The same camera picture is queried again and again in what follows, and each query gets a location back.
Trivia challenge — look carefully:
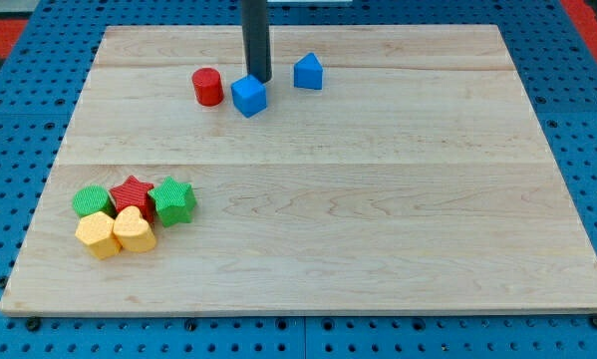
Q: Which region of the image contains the blue cube block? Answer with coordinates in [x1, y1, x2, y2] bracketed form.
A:
[230, 75, 267, 118]

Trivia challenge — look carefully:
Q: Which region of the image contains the yellow heart block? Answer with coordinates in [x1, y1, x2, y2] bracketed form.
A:
[113, 206, 157, 252]

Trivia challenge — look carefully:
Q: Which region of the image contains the light wooden board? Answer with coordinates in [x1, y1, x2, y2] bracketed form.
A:
[0, 25, 597, 317]

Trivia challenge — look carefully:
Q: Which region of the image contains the red star block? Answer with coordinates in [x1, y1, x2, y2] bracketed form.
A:
[110, 176, 154, 223]

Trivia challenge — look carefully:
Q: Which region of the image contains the green star block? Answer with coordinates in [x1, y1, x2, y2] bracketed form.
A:
[148, 177, 196, 227]

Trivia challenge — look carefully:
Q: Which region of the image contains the red cylinder block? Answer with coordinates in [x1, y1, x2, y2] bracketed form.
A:
[191, 67, 224, 107]

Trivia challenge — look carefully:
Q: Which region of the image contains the green cylinder block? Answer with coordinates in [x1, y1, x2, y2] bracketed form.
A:
[72, 184, 117, 217]

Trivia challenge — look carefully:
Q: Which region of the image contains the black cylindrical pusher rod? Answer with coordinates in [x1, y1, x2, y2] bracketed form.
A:
[241, 0, 272, 84]

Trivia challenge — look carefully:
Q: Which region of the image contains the blue triangular prism block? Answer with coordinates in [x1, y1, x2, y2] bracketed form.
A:
[293, 53, 324, 90]

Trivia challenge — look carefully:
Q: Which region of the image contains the yellow hexagon block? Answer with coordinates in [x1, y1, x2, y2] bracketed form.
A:
[75, 211, 121, 260]

